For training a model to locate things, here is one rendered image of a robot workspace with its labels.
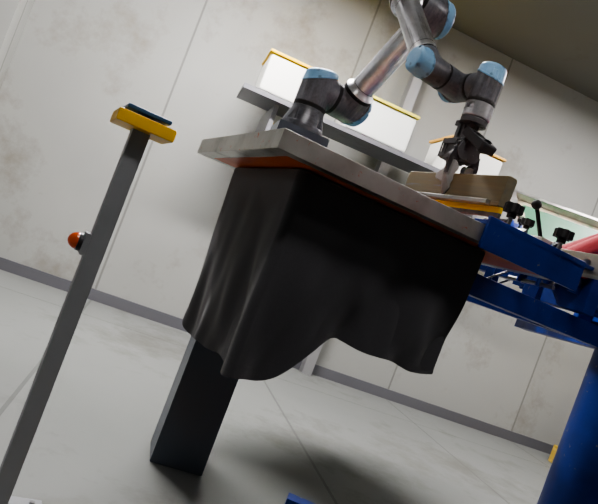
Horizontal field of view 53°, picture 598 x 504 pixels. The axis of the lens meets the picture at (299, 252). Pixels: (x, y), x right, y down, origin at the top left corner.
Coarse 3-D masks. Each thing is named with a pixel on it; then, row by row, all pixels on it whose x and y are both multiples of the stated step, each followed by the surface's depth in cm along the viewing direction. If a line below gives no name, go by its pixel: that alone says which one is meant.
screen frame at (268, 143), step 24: (216, 144) 143; (240, 144) 126; (264, 144) 112; (288, 144) 106; (312, 144) 108; (336, 168) 110; (360, 168) 112; (384, 192) 115; (408, 192) 117; (432, 216) 120; (456, 216) 122
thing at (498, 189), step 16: (416, 176) 171; (432, 176) 164; (464, 176) 152; (480, 176) 146; (496, 176) 141; (432, 192) 161; (448, 192) 155; (464, 192) 149; (480, 192) 144; (496, 192) 139; (512, 192) 139
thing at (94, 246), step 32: (128, 128) 137; (160, 128) 131; (128, 160) 133; (96, 224) 132; (96, 256) 133; (64, 320) 132; (64, 352) 133; (32, 384) 134; (32, 416) 133; (0, 480) 132
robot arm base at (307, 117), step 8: (296, 104) 205; (304, 104) 204; (312, 104) 204; (288, 112) 206; (296, 112) 204; (304, 112) 203; (312, 112) 203; (320, 112) 205; (288, 120) 203; (296, 120) 202; (304, 120) 202; (312, 120) 203; (320, 120) 206; (304, 128) 202; (312, 128) 203; (320, 128) 207
